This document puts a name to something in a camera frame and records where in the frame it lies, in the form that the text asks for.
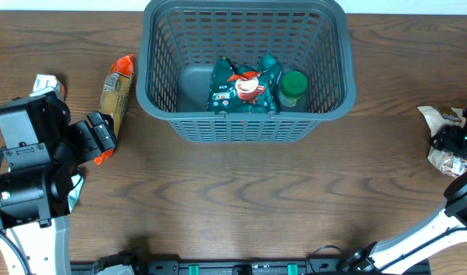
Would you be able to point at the light green small packet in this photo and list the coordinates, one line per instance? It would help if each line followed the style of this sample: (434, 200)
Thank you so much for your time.
(73, 197)

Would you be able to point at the beige PanTree snack bag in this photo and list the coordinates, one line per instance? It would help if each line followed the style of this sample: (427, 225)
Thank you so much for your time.
(437, 117)

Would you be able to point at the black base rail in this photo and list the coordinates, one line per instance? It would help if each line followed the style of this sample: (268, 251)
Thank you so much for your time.
(128, 262)

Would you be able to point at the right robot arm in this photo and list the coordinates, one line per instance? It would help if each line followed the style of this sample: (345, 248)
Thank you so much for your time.
(445, 227)

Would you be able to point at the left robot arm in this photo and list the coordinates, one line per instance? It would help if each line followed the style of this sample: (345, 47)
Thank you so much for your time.
(41, 155)

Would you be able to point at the white tissue multipack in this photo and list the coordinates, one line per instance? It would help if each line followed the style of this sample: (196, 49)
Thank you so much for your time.
(44, 84)

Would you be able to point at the grey plastic basket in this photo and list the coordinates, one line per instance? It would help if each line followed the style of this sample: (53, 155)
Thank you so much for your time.
(182, 40)

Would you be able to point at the green Nescafe coffee bag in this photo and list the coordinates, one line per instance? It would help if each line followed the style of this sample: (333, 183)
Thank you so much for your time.
(244, 89)

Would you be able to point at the orange spaghetti pasta pack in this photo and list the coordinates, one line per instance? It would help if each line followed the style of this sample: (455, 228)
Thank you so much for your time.
(116, 90)

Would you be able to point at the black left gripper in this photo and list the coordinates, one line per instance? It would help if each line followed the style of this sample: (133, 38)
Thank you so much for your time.
(90, 137)

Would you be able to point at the green lid glass jar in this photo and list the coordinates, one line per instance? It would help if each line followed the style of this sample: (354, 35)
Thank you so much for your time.
(292, 88)

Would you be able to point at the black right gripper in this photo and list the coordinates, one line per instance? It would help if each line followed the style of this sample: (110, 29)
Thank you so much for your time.
(448, 138)

